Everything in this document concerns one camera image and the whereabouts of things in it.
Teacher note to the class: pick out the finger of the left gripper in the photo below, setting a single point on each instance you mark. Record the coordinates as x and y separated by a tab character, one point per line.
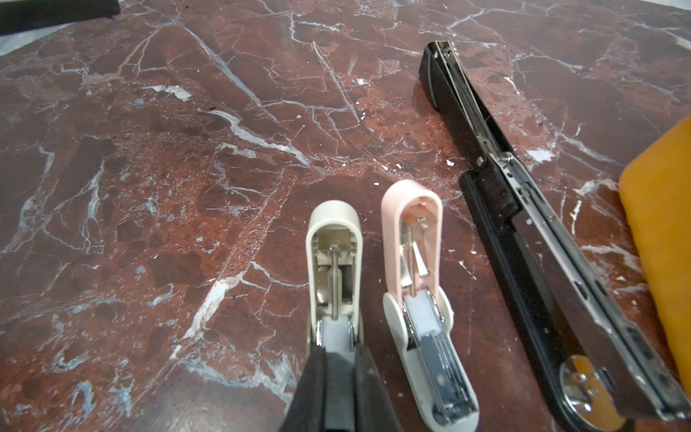
25	15

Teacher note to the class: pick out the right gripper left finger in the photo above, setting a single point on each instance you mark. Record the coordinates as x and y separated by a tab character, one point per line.
307	410

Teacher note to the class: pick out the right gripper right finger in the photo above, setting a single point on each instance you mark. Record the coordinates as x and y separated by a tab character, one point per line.
374	409

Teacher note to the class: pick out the yellow plastic tray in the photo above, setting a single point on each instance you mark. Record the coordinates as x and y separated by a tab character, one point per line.
655	192

